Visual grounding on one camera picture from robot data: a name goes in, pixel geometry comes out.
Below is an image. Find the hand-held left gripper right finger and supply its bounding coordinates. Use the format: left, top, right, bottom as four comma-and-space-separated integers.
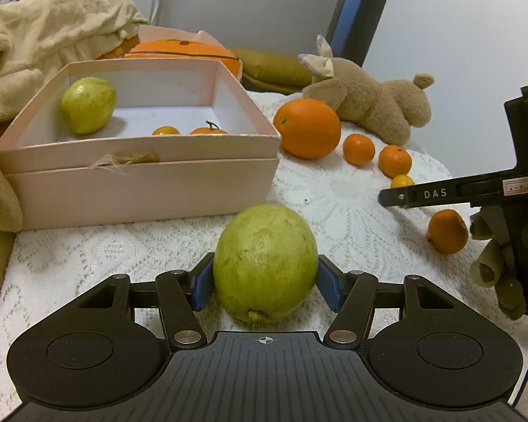
318, 254, 456, 347

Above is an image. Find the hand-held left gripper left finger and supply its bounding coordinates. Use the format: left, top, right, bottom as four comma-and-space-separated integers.
77, 252, 215, 347

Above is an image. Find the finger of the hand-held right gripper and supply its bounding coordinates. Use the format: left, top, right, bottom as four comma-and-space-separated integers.
377, 188, 408, 208

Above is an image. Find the large green guava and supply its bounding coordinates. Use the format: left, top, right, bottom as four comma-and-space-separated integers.
213, 204, 320, 328

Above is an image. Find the pink cardboard box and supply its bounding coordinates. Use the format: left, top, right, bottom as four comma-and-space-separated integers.
0, 59, 282, 230

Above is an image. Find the mandarin with stem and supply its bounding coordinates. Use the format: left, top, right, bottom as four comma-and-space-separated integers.
189, 121, 228, 135

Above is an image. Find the small green guava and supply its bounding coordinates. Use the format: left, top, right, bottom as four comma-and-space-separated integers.
61, 77, 117, 135

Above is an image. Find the person's right hand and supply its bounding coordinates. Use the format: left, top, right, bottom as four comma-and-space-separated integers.
469, 206, 528, 321

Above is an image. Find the brown plush toy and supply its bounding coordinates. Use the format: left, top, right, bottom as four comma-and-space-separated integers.
298, 34, 435, 146

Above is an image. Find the large orange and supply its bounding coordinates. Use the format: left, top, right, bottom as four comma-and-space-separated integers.
273, 99, 341, 160

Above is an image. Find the jute twine bow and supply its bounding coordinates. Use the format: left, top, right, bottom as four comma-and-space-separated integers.
88, 152, 159, 171

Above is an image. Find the olive green pillow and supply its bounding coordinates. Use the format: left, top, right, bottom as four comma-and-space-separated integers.
229, 47, 318, 94

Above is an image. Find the black and blue upright panel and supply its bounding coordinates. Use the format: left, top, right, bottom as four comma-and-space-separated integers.
326, 0, 399, 69

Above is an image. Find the orange pumpkin cushion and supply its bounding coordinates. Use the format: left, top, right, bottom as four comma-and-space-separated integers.
124, 39, 242, 81

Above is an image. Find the beige fleece blanket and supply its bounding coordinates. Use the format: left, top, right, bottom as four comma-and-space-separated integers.
0, 0, 150, 361

